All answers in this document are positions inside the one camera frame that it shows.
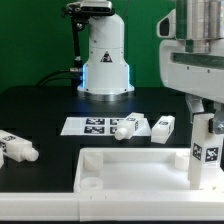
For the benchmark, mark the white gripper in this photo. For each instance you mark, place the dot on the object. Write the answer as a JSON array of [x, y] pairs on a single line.
[[191, 58]]

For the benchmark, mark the white marker sheet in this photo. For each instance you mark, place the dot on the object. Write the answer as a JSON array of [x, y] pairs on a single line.
[[90, 126]]

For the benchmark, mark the white desk top tray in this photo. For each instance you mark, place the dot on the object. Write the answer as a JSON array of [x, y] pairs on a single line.
[[132, 169]]

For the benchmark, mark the black camera on stand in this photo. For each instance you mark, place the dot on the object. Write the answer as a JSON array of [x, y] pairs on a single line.
[[89, 7]]

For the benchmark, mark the black camera stand pole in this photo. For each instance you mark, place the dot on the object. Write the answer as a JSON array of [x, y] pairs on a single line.
[[77, 62]]

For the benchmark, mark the white front fence bar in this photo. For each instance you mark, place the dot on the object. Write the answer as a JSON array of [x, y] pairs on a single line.
[[191, 206]]

